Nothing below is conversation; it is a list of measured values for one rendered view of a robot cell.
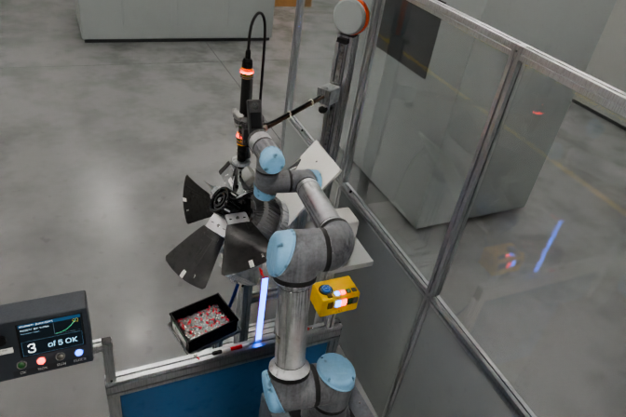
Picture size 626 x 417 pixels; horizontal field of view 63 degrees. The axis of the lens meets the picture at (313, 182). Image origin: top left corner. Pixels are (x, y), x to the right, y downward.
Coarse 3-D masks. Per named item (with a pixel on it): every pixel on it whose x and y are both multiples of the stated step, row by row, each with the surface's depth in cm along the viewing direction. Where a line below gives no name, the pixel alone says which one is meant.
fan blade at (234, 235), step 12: (228, 228) 199; (240, 228) 199; (252, 228) 200; (228, 240) 195; (240, 240) 194; (252, 240) 195; (264, 240) 195; (228, 252) 191; (240, 252) 190; (252, 252) 190; (264, 252) 190; (228, 264) 188; (240, 264) 187
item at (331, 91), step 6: (324, 84) 231; (330, 84) 232; (336, 84) 232; (318, 90) 228; (324, 90) 226; (330, 90) 226; (336, 90) 229; (324, 96) 227; (330, 96) 226; (336, 96) 231; (324, 102) 229; (330, 102) 228
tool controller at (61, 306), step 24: (0, 312) 145; (24, 312) 146; (48, 312) 146; (72, 312) 147; (0, 336) 141; (24, 336) 144; (48, 336) 147; (72, 336) 150; (0, 360) 143; (24, 360) 146; (48, 360) 149; (72, 360) 152
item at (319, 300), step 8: (328, 280) 198; (336, 280) 198; (344, 280) 199; (312, 288) 196; (320, 288) 194; (336, 288) 195; (344, 288) 196; (312, 296) 197; (320, 296) 190; (336, 296) 191; (344, 296) 192; (352, 296) 194; (320, 304) 190; (352, 304) 197; (320, 312) 192; (328, 312) 193; (336, 312) 195
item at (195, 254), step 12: (204, 228) 210; (192, 240) 210; (204, 240) 209; (216, 240) 209; (180, 252) 210; (192, 252) 209; (204, 252) 209; (216, 252) 209; (180, 264) 209; (192, 264) 208; (204, 264) 208; (180, 276) 208; (204, 276) 207; (204, 288) 205
